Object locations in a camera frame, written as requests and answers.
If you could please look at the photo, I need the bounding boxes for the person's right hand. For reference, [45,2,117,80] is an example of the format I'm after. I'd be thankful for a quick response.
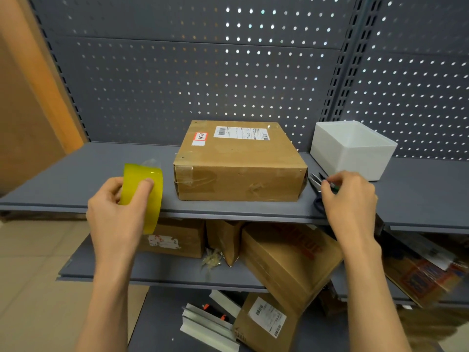
[320,170,383,258]

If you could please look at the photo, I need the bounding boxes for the person's left hand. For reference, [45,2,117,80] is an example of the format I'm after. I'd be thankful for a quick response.
[86,176,155,272]

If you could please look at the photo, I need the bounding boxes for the black scissors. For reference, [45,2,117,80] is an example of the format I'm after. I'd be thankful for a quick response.
[307,172,329,217]

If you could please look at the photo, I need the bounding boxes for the yellow tape roll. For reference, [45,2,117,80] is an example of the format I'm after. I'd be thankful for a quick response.
[119,157,165,235]

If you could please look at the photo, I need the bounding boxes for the white plastic bin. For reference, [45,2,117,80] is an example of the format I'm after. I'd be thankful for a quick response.
[310,120,399,182]

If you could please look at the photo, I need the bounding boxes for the brown cardboard box white labels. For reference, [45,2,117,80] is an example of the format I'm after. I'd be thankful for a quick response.
[172,120,308,202]

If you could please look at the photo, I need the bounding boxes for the person's right forearm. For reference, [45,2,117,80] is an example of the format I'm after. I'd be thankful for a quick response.
[344,245,413,352]

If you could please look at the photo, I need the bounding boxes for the cardboard box torn white sticker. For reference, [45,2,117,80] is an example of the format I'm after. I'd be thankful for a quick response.
[137,218,206,259]

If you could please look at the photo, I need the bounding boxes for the cardboard box red lettering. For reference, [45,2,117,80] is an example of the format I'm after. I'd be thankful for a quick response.
[241,223,344,314]

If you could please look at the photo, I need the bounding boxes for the cardboard box red blue print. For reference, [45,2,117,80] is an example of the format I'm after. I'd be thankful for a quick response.
[383,249,468,308]

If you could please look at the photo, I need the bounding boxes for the cardboard box barcode label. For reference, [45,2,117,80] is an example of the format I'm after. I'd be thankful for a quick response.
[233,292,301,352]

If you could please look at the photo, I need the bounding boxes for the white flat strips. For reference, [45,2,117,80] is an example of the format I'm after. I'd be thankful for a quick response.
[179,289,242,352]

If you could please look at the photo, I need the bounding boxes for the grey perforated back panel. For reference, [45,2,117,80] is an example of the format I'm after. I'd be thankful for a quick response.
[29,0,362,151]
[339,0,469,161]

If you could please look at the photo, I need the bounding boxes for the brown wooden panel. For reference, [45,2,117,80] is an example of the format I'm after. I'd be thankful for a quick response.
[0,0,88,197]

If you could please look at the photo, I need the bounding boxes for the grey slotted upright post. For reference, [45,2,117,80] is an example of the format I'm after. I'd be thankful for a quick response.
[319,0,384,123]
[27,0,90,143]

